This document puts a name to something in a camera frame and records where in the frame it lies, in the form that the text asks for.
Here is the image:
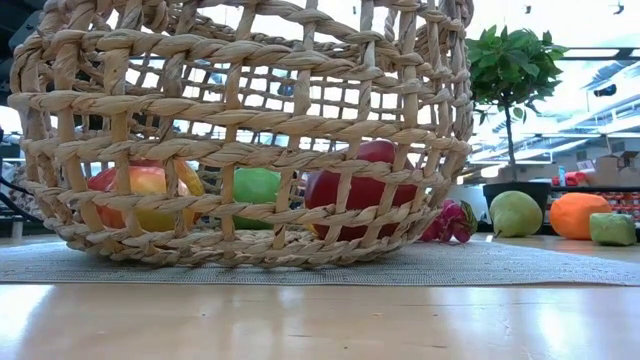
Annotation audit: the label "red apple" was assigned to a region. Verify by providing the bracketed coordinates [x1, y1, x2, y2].
[303, 139, 420, 243]

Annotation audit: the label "green pear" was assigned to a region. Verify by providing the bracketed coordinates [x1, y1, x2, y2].
[488, 189, 545, 239]

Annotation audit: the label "grey woven placemat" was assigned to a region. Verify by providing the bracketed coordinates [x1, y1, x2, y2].
[0, 239, 640, 287]

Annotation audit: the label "green potted plant black pot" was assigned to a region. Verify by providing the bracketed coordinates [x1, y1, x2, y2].
[467, 24, 569, 236]

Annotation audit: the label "orange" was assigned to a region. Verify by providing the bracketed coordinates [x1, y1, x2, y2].
[548, 192, 614, 241]

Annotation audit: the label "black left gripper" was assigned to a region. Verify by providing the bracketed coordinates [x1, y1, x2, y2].
[0, 0, 46, 99]

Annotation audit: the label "purple grape bunch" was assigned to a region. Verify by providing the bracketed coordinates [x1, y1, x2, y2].
[419, 198, 479, 245]

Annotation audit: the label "white container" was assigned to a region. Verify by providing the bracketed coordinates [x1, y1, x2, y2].
[447, 183, 489, 221]

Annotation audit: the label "green cucumber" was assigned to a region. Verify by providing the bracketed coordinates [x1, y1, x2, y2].
[588, 212, 639, 247]

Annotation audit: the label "red orange mango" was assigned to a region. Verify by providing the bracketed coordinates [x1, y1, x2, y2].
[87, 162, 201, 234]

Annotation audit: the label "green apple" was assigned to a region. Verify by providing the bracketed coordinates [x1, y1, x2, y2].
[232, 167, 282, 231]

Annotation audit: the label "small red container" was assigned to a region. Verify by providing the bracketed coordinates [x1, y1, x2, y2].
[551, 170, 590, 187]

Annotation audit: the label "cardboard box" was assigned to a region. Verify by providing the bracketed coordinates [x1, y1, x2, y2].
[594, 149, 640, 187]

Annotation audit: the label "woven straw basket with handles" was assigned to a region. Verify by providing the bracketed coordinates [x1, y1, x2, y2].
[7, 0, 475, 269]

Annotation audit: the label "red storage bins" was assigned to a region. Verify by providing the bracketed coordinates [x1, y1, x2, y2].
[607, 192, 640, 216]

